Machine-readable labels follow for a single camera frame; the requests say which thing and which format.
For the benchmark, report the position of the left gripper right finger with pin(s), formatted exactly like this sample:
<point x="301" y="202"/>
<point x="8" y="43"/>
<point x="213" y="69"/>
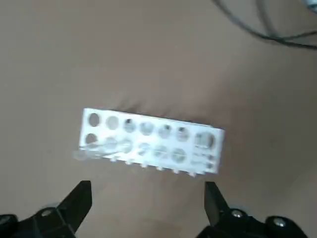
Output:
<point x="237" y="225"/>

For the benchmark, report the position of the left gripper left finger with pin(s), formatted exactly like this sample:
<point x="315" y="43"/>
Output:
<point x="49" y="223"/>

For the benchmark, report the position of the clear glass test tube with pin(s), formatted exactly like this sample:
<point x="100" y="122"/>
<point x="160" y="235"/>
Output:
<point x="81" y="155"/>

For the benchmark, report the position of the white test tube rack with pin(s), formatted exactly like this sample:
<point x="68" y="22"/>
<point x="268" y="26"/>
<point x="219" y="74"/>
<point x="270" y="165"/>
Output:
<point x="153" y="139"/>

